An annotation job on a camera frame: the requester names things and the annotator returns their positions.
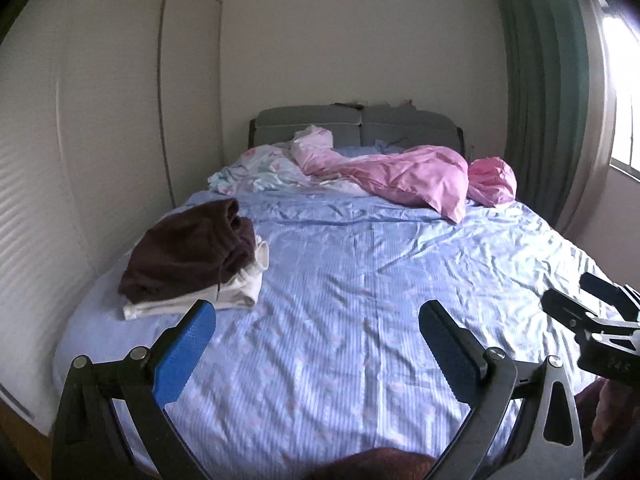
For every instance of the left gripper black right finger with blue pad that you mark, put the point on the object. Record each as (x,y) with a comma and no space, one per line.
(522,423)

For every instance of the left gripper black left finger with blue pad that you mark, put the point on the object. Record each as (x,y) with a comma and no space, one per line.
(88,441)

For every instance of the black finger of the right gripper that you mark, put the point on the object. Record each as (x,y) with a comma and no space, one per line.
(571,314)
(624,298)

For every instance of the maroon pants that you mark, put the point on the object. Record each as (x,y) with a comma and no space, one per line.
(203,246)

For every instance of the pink crumpled blanket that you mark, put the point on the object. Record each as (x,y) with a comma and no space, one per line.
(492,182)

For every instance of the pink pillow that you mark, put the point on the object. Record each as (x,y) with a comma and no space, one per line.
(431,176)

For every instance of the light blue striped bed sheet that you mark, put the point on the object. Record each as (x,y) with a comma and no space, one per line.
(330,361)

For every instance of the cream folded garment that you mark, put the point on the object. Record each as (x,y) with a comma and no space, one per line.
(242,291)

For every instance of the green curtain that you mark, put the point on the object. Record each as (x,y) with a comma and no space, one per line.
(548,73)

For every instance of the grey padded headboard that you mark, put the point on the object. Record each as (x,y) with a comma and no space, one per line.
(358,125)

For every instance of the white floral blanket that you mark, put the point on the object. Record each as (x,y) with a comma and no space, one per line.
(274,167)

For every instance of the white wardrobe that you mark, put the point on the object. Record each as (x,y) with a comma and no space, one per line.
(110,116)

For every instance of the window with metal frame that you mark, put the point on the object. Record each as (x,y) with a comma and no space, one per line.
(621,37)

